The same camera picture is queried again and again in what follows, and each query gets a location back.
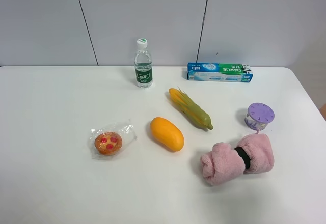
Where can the rolled pink towel black band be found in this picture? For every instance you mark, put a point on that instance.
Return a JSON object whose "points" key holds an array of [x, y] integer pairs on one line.
{"points": [[252, 155]]}

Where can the blue green toothpaste box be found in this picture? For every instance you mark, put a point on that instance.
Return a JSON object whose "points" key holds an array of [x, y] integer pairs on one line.
{"points": [[219, 72]]}

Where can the wrapped fruit tart pastry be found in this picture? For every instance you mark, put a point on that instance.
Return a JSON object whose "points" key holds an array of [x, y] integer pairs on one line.
{"points": [[111, 140]]}

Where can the yellow orange mango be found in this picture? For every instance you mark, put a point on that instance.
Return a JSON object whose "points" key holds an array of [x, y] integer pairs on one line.
{"points": [[167, 134]]}

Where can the toy corn cob green husk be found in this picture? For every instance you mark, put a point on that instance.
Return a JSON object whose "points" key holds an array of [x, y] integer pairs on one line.
{"points": [[194, 112]]}

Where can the clear water bottle green label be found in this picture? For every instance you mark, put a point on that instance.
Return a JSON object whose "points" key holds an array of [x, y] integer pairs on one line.
{"points": [[143, 64]]}

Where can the purple lid air freshener jar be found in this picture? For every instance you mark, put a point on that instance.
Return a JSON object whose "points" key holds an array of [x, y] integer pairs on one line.
{"points": [[259, 115]]}

